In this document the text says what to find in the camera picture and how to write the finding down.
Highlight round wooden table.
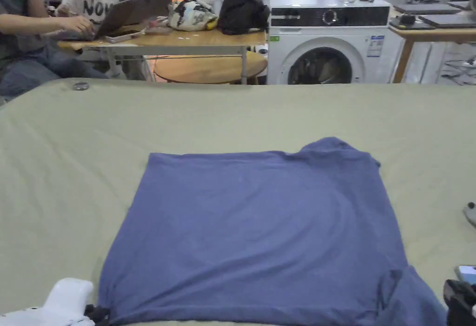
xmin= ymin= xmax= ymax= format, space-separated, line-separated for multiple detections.
xmin=153 ymin=50 xmax=268 ymax=85

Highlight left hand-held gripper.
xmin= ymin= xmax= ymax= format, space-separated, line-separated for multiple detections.
xmin=0 ymin=277 xmax=111 ymax=326

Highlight white washing machine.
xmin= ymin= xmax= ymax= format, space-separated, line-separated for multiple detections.
xmin=266 ymin=0 xmax=406 ymax=85

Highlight bed with pale green sheet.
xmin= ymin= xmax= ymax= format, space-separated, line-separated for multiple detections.
xmin=0 ymin=78 xmax=476 ymax=326

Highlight wooden table with laptops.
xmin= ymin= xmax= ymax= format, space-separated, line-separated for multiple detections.
xmin=55 ymin=0 xmax=271 ymax=85
xmin=386 ymin=0 xmax=476 ymax=84

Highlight grey hand controller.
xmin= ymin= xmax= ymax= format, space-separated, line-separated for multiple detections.
xmin=463 ymin=202 xmax=476 ymax=228

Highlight dark blue shirt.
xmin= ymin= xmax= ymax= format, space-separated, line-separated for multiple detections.
xmin=97 ymin=137 xmax=449 ymax=326

